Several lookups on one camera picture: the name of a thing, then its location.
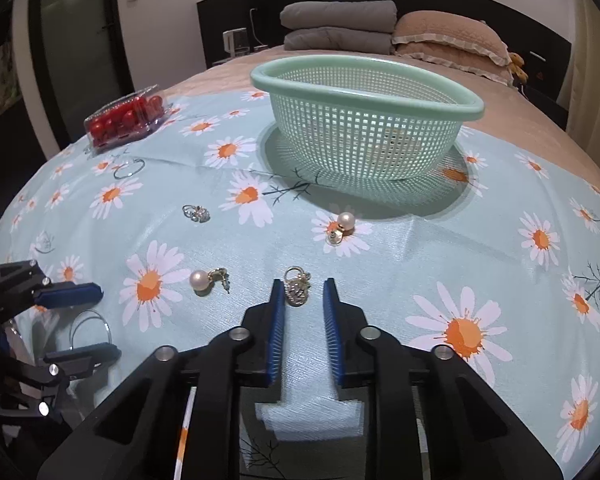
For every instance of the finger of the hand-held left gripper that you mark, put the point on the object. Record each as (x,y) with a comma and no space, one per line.
(87,354)
(70,294)

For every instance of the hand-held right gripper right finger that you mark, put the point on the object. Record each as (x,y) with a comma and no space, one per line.
(331,330)

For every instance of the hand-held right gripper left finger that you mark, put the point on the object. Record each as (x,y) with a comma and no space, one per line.
(278,330)

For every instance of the gold pendant earring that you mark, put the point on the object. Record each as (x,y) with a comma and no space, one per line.
(296,287)

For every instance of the green plastic mesh basket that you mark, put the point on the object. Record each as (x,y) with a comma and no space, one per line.
(365,125)

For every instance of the pearl earring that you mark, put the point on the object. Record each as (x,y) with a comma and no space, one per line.
(342,225)
(202,280)

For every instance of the daisy print cloth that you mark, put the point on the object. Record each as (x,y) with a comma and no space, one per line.
(410,265)

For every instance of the thin silver hoop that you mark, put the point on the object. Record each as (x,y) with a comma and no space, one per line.
(129,169)

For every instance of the silver rhinestone earring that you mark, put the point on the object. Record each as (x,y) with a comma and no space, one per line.
(197,213)

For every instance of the clear box of red tomatoes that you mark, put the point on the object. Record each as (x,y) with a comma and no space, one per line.
(125,117)

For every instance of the frosted glass door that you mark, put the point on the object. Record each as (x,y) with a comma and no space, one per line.
(72,35)

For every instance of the beige bedspread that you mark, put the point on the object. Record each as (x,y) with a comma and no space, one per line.
(220,72)

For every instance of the grey folded blanket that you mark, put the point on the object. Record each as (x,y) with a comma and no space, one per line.
(337,14)
(337,40)

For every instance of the beige frilled pillow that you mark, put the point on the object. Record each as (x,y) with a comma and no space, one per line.
(460,67)
(445,30)

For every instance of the white bedside device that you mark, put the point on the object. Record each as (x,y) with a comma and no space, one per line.
(235,40)

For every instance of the black headboard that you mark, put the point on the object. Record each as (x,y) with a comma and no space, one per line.
(240,15)

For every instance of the yellow plush toy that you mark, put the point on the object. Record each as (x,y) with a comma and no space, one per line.
(519,65)

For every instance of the cream curtain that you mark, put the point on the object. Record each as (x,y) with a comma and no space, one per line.
(592,70)

